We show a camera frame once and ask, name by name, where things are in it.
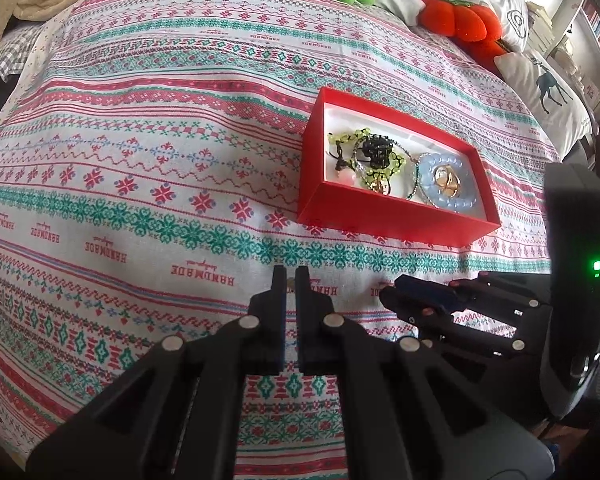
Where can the white deer pillow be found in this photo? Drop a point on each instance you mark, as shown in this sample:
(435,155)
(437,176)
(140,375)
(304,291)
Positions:
(553,103)

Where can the orange pumpkin plush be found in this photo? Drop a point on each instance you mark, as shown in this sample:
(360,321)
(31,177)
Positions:
(475,28)

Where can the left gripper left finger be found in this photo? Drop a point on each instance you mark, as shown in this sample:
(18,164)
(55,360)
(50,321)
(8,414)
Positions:
(266,342)

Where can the small gold brooch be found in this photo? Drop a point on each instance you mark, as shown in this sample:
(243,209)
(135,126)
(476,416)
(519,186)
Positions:
(378,183)

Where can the gold ring pendant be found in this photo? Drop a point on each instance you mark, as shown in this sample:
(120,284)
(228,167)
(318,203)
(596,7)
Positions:
(447,180)

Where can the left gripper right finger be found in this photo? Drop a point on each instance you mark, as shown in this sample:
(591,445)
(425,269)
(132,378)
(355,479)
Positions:
(316,356)

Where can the red jewelry box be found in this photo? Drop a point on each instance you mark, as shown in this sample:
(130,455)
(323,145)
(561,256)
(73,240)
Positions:
(333,194)

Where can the patterned bedspread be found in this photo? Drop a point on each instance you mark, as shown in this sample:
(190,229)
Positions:
(149,178)

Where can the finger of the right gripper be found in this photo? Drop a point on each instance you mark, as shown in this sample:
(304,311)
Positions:
(432,323)
(429,293)

